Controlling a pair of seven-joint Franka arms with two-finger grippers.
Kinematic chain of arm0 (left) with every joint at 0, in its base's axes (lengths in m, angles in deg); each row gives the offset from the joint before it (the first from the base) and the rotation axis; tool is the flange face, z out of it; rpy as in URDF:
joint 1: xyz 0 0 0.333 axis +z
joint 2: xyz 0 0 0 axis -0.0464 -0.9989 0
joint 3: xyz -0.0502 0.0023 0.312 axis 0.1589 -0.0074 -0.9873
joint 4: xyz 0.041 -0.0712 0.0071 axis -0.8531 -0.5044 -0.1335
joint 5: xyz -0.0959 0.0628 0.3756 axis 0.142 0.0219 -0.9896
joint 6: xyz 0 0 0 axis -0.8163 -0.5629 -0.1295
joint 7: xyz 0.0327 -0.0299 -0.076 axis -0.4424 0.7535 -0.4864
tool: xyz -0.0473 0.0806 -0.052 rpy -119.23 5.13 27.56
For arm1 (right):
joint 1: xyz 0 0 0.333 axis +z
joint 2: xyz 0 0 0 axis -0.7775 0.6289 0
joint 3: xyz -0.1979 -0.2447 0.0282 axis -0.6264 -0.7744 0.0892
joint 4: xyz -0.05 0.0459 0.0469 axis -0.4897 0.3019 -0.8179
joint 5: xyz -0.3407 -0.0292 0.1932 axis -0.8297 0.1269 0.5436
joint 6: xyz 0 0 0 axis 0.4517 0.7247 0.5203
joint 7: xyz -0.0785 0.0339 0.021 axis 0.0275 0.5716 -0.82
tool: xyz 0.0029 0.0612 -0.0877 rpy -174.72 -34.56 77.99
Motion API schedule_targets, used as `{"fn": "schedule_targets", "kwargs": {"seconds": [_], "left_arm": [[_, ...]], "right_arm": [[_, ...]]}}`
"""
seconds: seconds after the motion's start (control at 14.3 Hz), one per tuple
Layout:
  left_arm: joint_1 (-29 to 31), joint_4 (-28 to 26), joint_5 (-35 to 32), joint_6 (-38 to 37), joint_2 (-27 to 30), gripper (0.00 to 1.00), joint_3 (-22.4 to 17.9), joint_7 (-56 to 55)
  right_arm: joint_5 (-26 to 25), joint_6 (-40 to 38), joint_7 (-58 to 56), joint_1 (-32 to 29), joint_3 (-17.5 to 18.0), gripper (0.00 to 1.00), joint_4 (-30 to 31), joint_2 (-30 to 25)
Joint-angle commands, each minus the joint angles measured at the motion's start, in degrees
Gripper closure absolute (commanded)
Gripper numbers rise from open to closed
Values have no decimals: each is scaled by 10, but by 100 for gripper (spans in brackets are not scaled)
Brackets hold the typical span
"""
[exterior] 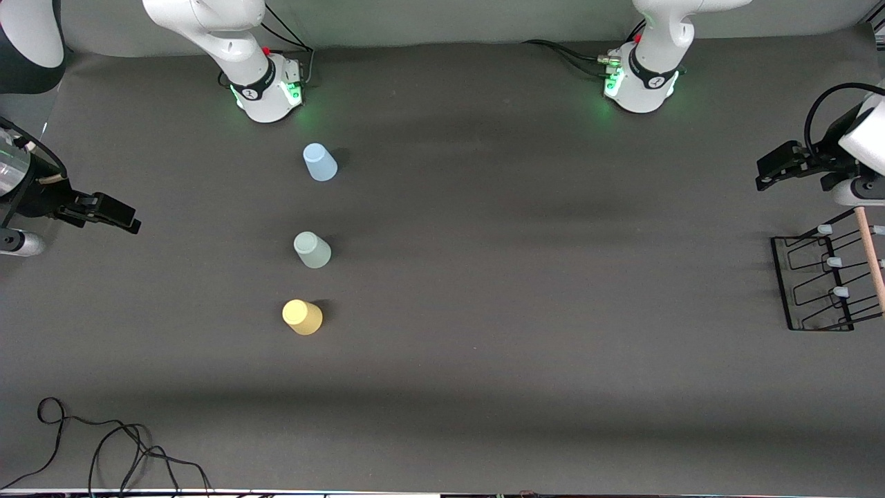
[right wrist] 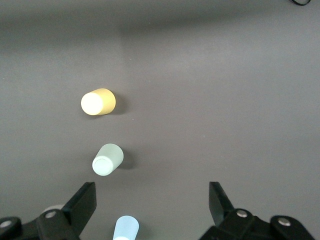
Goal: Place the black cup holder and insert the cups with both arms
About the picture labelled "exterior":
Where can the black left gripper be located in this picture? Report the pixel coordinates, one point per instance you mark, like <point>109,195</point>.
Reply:
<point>825,160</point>

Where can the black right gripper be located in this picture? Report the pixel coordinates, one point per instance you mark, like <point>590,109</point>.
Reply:
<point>36,198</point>

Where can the pale green plastic cup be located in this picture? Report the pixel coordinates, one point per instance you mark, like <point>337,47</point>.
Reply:
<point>312,250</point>

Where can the yellow plastic cup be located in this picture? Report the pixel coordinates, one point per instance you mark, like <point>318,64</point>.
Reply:
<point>303,317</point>

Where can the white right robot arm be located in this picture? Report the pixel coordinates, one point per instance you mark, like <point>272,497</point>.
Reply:
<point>228,41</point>

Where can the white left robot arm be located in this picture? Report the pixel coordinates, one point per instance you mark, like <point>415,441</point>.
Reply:
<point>653,48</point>

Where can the light blue plastic cup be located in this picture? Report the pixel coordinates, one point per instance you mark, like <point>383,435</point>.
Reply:
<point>320,163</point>

